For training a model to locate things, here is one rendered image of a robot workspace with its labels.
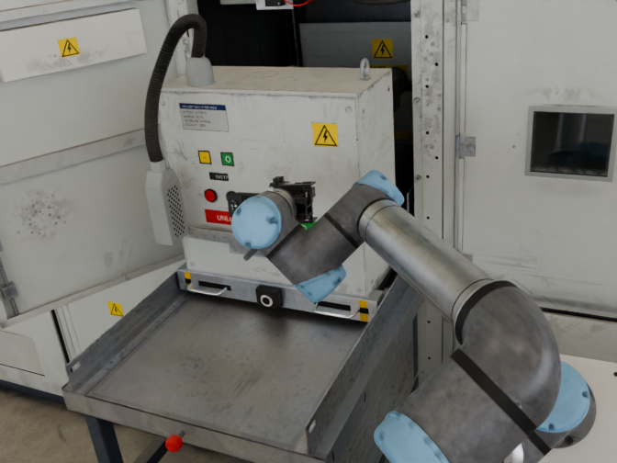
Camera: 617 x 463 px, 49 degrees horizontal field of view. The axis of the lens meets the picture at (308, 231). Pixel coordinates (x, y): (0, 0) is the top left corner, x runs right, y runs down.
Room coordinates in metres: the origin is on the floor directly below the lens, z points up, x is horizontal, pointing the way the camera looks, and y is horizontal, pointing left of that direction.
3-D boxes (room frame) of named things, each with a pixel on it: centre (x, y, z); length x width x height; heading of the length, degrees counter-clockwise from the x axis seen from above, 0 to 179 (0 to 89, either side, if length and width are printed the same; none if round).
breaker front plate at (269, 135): (1.40, 0.10, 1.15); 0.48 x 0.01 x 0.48; 64
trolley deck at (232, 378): (1.34, 0.13, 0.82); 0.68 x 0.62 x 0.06; 153
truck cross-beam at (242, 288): (1.42, 0.09, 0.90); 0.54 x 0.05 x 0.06; 64
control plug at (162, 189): (1.43, 0.32, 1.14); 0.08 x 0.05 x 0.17; 154
